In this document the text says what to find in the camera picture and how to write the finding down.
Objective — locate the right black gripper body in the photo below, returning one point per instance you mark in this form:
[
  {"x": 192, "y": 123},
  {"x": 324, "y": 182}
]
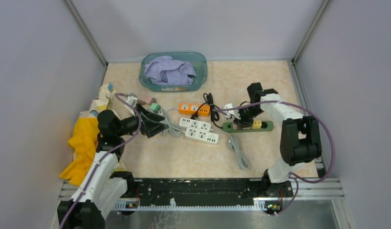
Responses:
[{"x": 246, "y": 114}]

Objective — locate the pink plug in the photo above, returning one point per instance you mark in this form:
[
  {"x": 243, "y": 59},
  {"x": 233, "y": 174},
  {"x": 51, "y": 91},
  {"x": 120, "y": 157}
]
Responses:
[
  {"x": 148, "y": 100},
  {"x": 141, "y": 102}
]

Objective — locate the patterned cream cloth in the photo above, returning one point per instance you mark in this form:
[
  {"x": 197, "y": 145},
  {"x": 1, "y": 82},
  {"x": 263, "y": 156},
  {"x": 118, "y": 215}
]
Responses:
[{"x": 101, "y": 102}]

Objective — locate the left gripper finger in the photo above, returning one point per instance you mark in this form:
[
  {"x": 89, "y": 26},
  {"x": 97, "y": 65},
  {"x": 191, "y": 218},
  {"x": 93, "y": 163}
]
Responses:
[
  {"x": 154, "y": 129},
  {"x": 145, "y": 114}
]

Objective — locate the lavender crumpled cloth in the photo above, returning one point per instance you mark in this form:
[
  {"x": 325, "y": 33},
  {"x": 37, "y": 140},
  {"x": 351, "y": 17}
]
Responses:
[{"x": 164, "y": 70}]

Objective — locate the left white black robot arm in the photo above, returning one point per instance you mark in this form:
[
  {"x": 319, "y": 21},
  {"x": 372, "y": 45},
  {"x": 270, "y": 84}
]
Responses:
[{"x": 90, "y": 205}]

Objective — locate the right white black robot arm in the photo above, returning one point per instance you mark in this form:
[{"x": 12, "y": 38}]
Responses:
[{"x": 300, "y": 137}]

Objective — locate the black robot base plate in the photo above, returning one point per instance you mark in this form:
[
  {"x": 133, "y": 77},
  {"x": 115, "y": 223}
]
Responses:
[{"x": 208, "y": 192}]

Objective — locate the small white power strip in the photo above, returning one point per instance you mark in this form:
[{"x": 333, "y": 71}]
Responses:
[{"x": 191, "y": 123}]

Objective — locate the yellow cloth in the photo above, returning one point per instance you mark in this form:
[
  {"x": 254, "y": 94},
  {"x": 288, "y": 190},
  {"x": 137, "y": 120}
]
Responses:
[{"x": 84, "y": 143}]

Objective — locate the green power strip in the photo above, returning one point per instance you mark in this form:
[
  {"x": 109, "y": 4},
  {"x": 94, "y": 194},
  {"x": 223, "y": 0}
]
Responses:
[{"x": 229, "y": 127}]

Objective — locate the yellow plug on green strip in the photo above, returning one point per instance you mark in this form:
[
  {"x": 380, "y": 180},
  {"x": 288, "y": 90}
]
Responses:
[{"x": 256, "y": 125}]

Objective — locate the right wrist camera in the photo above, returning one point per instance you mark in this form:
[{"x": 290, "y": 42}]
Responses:
[{"x": 230, "y": 113}]

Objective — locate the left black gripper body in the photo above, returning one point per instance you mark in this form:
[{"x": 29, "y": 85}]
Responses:
[{"x": 144, "y": 128}]

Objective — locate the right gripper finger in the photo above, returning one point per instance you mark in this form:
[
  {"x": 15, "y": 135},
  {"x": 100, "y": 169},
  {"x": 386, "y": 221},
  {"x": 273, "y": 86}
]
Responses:
[
  {"x": 246, "y": 125},
  {"x": 238, "y": 122}
]

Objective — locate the teal plastic basin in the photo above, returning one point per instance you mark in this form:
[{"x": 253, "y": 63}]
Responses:
[{"x": 198, "y": 61}]

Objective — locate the orange power strip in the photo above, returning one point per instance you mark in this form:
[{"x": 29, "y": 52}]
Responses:
[{"x": 190, "y": 109}]

